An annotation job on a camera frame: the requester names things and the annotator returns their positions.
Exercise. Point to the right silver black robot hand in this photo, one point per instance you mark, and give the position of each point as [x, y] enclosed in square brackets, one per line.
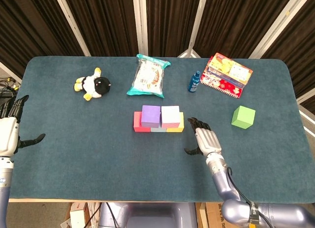
[208, 140]

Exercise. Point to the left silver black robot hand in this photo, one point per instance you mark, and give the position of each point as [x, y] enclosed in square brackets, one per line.
[8, 137]

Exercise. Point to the yellow foam cube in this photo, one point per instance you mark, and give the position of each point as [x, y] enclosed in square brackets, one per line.
[180, 125]

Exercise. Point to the green foam cube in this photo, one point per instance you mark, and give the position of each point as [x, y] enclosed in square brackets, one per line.
[243, 117]

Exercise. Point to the pink foam cube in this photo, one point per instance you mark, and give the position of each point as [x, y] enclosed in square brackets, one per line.
[170, 114]

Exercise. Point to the light blue foam cube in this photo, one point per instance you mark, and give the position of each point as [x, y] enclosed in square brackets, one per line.
[158, 130]

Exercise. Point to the purple foam cube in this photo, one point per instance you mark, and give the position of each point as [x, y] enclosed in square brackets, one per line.
[150, 116]

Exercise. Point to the red foam cube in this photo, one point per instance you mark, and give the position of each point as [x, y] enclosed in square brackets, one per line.
[137, 122]

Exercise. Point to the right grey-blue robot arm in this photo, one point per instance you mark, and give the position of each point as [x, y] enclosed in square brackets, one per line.
[233, 208]

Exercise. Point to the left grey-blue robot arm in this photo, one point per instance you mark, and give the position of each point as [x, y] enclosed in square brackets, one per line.
[4, 188]

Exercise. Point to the red spiral notebook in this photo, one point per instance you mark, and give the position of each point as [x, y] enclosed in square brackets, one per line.
[221, 86]

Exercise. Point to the blue spray bottle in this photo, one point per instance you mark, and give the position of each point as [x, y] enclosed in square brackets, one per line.
[194, 82]

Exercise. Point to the yellow blue carton box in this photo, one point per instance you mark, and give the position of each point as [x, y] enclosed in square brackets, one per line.
[231, 68]

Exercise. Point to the teal clear snack bag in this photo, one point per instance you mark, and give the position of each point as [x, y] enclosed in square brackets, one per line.
[147, 77]

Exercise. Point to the teal carpet table mat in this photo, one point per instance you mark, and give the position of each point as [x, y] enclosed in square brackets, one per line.
[123, 169]

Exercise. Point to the grey-blue robot torso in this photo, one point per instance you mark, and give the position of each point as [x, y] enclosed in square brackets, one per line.
[147, 215]

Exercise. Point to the black white penguin plush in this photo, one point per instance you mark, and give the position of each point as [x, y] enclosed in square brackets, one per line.
[98, 85]

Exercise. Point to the white brown cardboard box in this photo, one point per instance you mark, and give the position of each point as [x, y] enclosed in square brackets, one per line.
[77, 217]

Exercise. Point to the dark brown curtain panel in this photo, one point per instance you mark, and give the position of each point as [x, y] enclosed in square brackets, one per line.
[233, 23]
[300, 41]
[29, 28]
[105, 23]
[169, 21]

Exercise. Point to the white partition frame post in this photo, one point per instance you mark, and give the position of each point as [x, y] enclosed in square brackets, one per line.
[198, 16]
[71, 21]
[277, 23]
[140, 23]
[306, 96]
[9, 72]

